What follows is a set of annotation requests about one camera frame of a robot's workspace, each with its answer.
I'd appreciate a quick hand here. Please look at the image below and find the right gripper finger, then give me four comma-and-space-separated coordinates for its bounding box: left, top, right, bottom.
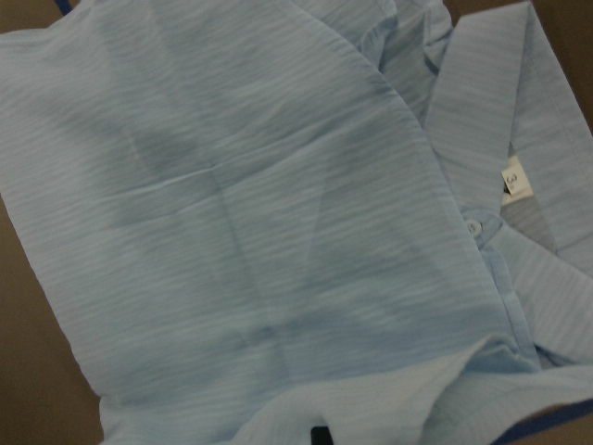
310, 426, 332, 445

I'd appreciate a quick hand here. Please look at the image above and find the light blue button shirt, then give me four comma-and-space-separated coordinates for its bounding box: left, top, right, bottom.
1, 1, 592, 444

